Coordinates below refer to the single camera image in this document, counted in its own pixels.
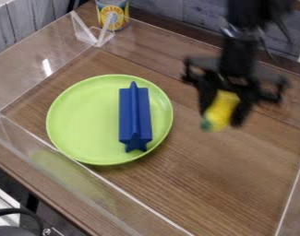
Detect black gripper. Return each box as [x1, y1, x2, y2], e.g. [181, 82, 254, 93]
[183, 38, 290, 127]

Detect yellow toy banana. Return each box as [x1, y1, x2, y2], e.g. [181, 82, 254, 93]
[200, 89, 240, 133]

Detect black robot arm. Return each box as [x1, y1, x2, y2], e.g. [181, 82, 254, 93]
[183, 0, 295, 132]

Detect green round plate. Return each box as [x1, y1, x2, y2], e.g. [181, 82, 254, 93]
[46, 74, 175, 166]

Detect blue star-shaped block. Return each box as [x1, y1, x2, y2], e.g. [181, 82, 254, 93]
[119, 81, 153, 152]

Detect clear acrylic tray walls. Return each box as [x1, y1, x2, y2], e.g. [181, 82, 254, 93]
[0, 6, 300, 236]

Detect yellow blue tin can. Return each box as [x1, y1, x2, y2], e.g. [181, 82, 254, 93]
[96, 0, 131, 31]

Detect black chair armrest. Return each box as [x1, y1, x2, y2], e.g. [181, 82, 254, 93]
[0, 208, 44, 236]

